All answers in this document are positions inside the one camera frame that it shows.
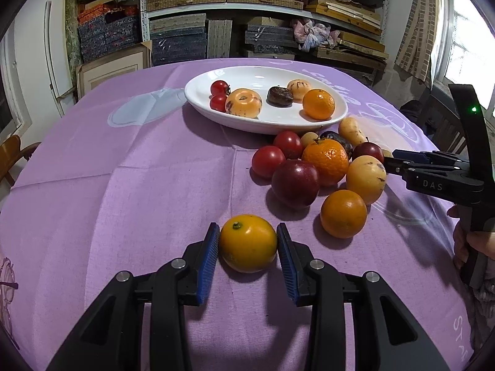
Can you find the dark eggplant-like fruit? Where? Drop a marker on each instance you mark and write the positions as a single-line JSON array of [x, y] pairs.
[[338, 139]]

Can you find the dark brown water chestnut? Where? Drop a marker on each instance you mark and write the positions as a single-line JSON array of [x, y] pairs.
[[279, 96]]

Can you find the framed cardboard box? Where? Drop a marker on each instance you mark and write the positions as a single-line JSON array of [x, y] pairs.
[[112, 69]]

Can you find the dark red apple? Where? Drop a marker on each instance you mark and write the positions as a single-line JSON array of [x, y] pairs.
[[296, 183]]

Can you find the dark wooden chair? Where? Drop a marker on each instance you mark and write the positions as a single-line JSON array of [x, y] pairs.
[[448, 131]]

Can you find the stack of dark blue boxes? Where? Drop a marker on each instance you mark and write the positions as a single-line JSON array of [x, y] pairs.
[[178, 46]]

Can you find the white framed window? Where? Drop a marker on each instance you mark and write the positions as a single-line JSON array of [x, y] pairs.
[[9, 96]]

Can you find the bright window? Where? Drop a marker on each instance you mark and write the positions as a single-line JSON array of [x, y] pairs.
[[468, 34]]

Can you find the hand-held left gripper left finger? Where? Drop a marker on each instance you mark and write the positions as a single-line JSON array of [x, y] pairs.
[[207, 266]]

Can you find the white metal shelf rack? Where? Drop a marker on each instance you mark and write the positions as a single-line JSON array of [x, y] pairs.
[[144, 27]]

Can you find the grey woven upright boxes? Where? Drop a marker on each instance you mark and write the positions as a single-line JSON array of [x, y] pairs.
[[219, 38]]

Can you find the yellow citrus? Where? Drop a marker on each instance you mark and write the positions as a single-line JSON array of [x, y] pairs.
[[247, 243]]

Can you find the stack of blue red boxes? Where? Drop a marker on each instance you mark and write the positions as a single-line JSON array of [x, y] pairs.
[[108, 34]]

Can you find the small pale pepino melon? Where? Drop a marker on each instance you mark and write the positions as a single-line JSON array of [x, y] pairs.
[[299, 89]]

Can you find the white oval plate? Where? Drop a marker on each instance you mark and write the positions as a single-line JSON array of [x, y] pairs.
[[255, 81]]

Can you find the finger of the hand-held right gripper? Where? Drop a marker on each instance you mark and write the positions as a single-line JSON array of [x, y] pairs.
[[398, 167], [410, 154]]

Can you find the stack of dark ribboned boxes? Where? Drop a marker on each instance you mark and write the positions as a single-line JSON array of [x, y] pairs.
[[267, 38]]

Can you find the dark red plum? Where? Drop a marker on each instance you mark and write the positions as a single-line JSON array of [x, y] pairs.
[[367, 151]]

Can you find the red cherry tomato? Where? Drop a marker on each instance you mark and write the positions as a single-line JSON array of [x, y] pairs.
[[288, 143], [219, 87], [218, 103], [268, 161]]

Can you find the purple printed tablecloth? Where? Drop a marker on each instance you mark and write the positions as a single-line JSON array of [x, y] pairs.
[[135, 181]]

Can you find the light wooden chair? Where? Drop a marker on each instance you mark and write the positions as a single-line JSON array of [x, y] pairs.
[[11, 154]]

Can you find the smooth orange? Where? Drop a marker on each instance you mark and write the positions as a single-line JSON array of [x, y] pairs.
[[343, 213]]

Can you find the large streaked pepino melon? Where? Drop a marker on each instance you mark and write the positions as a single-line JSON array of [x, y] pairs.
[[243, 103]]

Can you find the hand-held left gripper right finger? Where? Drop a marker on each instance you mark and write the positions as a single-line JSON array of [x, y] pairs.
[[288, 266]]

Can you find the person's right hand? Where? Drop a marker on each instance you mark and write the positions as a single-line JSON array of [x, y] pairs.
[[459, 239]]

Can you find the stack of flat wooden boxes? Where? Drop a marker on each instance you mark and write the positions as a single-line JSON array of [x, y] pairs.
[[348, 11]]

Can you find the brick pattern curtain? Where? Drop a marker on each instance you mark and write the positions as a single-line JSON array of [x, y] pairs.
[[419, 27]]

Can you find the orange tangerine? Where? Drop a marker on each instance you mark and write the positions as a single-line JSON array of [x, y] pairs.
[[325, 161], [318, 103]]

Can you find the mottled green board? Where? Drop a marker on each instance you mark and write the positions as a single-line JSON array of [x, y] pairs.
[[71, 34]]

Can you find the white leaning pole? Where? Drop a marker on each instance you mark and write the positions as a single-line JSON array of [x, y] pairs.
[[47, 46]]

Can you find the pink cloth bundle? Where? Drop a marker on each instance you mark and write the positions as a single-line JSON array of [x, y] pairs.
[[313, 33]]

